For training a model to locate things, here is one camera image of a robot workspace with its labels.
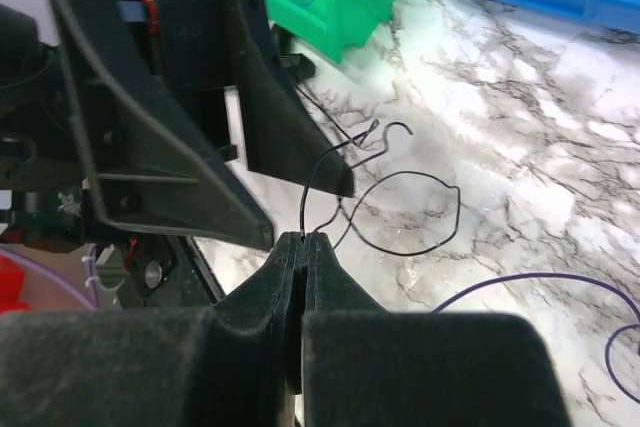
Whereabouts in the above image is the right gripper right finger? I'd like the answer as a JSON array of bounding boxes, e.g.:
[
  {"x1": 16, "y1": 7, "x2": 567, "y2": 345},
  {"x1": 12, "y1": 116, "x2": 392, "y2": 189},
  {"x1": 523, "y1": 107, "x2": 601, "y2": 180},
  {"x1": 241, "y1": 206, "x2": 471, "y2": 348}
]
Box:
[{"x1": 302, "y1": 234, "x2": 570, "y2": 426}]

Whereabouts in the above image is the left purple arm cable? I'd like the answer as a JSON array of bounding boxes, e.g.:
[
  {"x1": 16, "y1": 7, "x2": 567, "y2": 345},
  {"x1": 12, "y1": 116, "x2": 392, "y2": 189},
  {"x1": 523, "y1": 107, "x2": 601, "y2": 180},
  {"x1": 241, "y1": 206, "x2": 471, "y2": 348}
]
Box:
[{"x1": 0, "y1": 244, "x2": 101, "y2": 311}]

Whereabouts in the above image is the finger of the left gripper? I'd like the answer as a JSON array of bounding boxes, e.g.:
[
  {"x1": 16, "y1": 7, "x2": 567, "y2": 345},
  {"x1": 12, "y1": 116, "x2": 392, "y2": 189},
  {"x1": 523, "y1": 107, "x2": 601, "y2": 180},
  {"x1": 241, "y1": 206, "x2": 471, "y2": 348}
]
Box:
[
  {"x1": 224, "y1": 0, "x2": 354, "y2": 197},
  {"x1": 49, "y1": 0, "x2": 274, "y2": 250}
]

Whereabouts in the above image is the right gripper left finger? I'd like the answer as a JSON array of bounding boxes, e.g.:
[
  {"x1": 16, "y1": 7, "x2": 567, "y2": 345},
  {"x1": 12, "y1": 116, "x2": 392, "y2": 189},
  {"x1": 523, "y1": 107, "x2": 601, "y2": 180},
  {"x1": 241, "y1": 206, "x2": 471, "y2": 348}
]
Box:
[{"x1": 1, "y1": 233, "x2": 304, "y2": 426}]

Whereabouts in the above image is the purple wire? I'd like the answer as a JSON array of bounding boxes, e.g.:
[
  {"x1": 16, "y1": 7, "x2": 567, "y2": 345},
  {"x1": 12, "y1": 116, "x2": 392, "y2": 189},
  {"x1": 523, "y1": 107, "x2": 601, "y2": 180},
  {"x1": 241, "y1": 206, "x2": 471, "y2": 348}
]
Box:
[{"x1": 432, "y1": 271, "x2": 640, "y2": 406}]

